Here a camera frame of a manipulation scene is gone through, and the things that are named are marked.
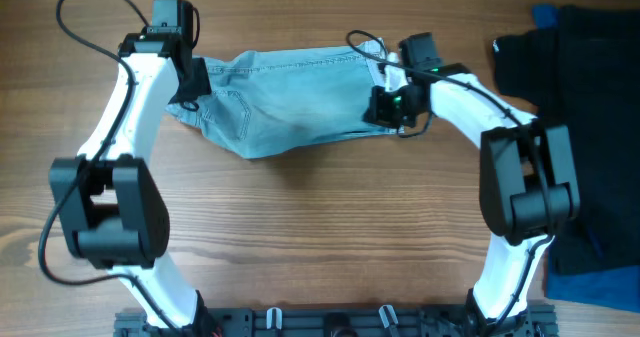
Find light blue denim shorts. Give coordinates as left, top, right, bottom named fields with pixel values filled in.
left=166, top=41, right=392, bottom=159

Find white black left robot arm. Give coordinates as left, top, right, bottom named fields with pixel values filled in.
left=38, top=0, right=219, bottom=336

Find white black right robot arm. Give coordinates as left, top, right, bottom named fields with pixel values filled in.
left=361, top=33, right=580, bottom=333

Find black folded garment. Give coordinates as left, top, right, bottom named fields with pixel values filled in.
left=493, top=5, right=639, bottom=275

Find blue cloth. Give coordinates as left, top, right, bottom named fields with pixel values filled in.
left=540, top=5, right=639, bottom=312

